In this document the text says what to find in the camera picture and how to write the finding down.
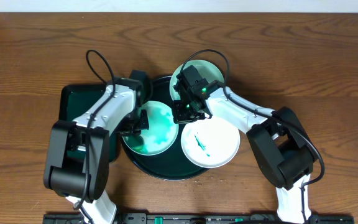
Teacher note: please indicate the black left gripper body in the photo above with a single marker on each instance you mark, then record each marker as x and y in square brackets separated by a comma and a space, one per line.
[138, 125]

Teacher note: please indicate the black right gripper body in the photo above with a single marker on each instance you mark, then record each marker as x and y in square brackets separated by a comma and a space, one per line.
[187, 111]

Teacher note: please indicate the mint green plate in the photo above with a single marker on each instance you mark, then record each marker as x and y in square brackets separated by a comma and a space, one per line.
[160, 135]
[205, 68]

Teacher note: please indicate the white plate with stain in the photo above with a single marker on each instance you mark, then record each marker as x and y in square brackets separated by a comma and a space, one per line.
[210, 143]

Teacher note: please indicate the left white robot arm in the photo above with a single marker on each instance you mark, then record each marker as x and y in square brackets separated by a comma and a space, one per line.
[77, 164]

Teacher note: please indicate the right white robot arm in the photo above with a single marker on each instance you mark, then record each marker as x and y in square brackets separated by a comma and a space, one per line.
[283, 151]

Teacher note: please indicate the round black serving tray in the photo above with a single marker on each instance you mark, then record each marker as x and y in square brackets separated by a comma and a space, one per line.
[171, 164]

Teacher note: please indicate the black rectangular water tray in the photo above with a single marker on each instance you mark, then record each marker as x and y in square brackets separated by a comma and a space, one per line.
[76, 100]

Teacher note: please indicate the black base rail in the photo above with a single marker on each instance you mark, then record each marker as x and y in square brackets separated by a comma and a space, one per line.
[142, 218]

